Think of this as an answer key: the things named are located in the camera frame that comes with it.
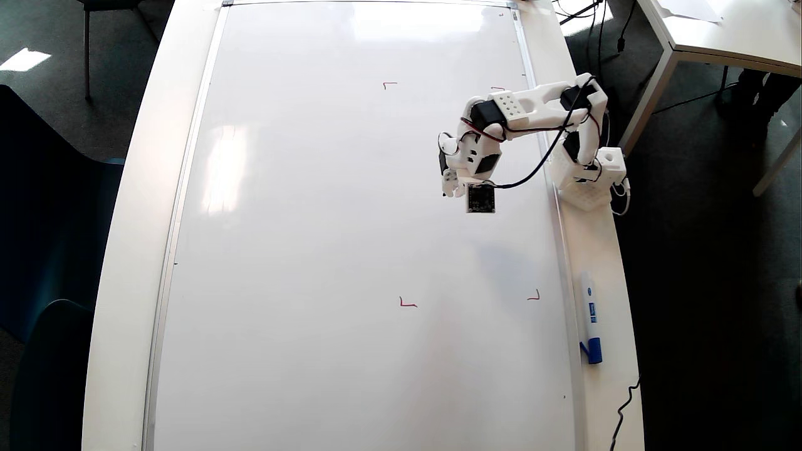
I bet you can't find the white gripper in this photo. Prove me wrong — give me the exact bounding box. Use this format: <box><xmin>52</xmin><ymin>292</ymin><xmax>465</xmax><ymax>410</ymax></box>
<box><xmin>442</xmin><ymin>133</ymin><xmax>503</xmax><ymax>198</ymax></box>

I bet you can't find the blue and white marker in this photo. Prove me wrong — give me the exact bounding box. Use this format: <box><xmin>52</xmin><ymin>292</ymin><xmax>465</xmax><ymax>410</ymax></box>
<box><xmin>578</xmin><ymin>271</ymin><xmax>604</xmax><ymax>365</ymax></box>

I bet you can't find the white side table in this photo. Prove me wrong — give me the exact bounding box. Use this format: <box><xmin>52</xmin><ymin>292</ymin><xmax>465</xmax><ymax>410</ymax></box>
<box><xmin>636</xmin><ymin>0</ymin><xmax>802</xmax><ymax>198</ymax></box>

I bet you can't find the dark chair with metal legs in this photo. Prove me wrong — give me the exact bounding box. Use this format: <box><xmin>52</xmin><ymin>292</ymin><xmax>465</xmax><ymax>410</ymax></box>
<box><xmin>78</xmin><ymin>0</ymin><xmax>159</xmax><ymax>101</ymax></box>

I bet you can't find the large dark blue chair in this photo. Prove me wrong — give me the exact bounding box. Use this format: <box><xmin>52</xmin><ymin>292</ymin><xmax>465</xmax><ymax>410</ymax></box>
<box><xmin>0</xmin><ymin>85</ymin><xmax>126</xmax><ymax>343</ymax></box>

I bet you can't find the black wrist camera board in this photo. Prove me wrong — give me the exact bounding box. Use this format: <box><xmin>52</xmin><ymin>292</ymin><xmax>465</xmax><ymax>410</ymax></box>
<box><xmin>466</xmin><ymin>184</ymin><xmax>496</xmax><ymax>214</ymax></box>

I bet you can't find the black camera cable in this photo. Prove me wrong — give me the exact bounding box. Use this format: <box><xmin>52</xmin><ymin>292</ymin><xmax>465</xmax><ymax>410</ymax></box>
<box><xmin>481</xmin><ymin>75</ymin><xmax>597</xmax><ymax>190</ymax></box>

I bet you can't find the white honeycomb base mount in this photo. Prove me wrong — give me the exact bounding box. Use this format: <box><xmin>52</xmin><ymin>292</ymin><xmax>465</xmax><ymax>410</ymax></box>
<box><xmin>556</xmin><ymin>182</ymin><xmax>613</xmax><ymax>212</ymax></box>

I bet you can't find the white whiteboard with metal frame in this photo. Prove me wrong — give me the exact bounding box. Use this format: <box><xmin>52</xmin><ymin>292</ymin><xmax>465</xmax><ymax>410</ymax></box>
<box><xmin>143</xmin><ymin>0</ymin><xmax>587</xmax><ymax>451</ymax></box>

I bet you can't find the white cable at base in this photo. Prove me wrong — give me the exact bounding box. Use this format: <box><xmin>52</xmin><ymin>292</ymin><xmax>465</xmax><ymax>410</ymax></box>
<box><xmin>611</xmin><ymin>177</ymin><xmax>632</xmax><ymax>217</ymax></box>

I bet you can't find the black diagonal floor cable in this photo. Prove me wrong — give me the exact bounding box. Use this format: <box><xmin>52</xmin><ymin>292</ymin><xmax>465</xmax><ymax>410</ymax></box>
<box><xmin>558</xmin><ymin>0</ymin><xmax>603</xmax><ymax>26</ymax></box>

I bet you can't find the long black floor cable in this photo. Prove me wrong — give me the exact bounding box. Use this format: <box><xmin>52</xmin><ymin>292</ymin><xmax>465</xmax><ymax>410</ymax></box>
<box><xmin>652</xmin><ymin>71</ymin><xmax>770</xmax><ymax>117</ymax></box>

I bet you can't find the thin black table cable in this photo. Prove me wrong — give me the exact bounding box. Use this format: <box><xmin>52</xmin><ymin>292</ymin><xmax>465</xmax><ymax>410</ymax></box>
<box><xmin>610</xmin><ymin>375</ymin><xmax>641</xmax><ymax>451</ymax></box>

